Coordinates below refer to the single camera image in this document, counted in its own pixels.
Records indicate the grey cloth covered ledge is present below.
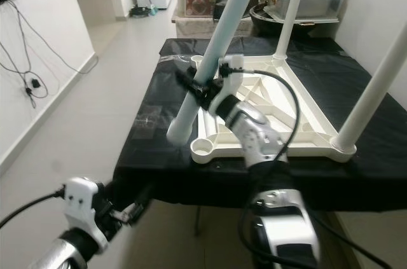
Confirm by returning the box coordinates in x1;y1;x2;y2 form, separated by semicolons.
173;16;252;39

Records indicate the clear plastic storage box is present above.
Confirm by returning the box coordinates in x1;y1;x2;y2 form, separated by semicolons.
267;0;350;23

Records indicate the clear plastic wrap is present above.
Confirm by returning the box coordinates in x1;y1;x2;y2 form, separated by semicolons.
159;54;198;65

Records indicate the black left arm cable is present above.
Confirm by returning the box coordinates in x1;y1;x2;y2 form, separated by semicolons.
0;190;67;228

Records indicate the black round basin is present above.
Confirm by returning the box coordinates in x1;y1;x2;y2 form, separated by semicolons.
248;5;344;38

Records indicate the clear tape patch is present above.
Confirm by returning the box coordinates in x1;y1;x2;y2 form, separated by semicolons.
134;107;163;136

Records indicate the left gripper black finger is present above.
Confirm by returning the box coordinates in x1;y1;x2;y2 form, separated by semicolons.
130;183;154;216

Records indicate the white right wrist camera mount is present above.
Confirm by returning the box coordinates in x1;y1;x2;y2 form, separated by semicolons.
207;54;247;117

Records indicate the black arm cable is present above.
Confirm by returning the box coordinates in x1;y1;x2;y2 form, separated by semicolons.
0;190;67;228
229;69;392;269

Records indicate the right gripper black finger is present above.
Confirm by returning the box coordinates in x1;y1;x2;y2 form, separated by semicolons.
174;68;202;99

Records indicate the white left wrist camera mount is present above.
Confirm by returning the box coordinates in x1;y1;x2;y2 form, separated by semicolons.
64;177;110;251

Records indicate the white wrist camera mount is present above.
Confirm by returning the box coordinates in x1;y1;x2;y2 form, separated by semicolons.
207;54;247;117
64;177;110;251

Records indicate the white plastic table leg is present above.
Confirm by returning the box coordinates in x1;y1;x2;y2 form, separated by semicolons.
331;31;407;155
273;0;312;61
165;0;268;145

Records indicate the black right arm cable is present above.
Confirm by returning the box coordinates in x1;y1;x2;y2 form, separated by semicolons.
229;69;392;269

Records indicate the white plastic children table top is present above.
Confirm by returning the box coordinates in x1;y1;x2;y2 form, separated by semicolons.
190;53;357;165

